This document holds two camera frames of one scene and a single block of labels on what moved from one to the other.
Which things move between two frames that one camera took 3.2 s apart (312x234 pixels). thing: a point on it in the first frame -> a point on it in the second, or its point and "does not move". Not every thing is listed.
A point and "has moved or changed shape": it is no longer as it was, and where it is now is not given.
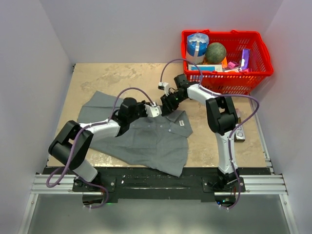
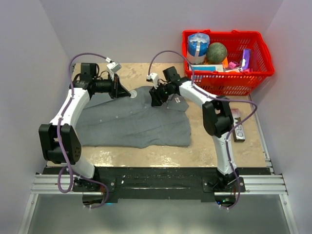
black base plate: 127,185 does not move
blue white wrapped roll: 197,44 does not move
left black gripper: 141,104 -> 118,90
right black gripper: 167,107 -> 157,97
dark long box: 239,135 does not move
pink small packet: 232,65 does not move
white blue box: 216,68 does not move
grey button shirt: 160,142 has moved or changed shape
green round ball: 215,52 does not move
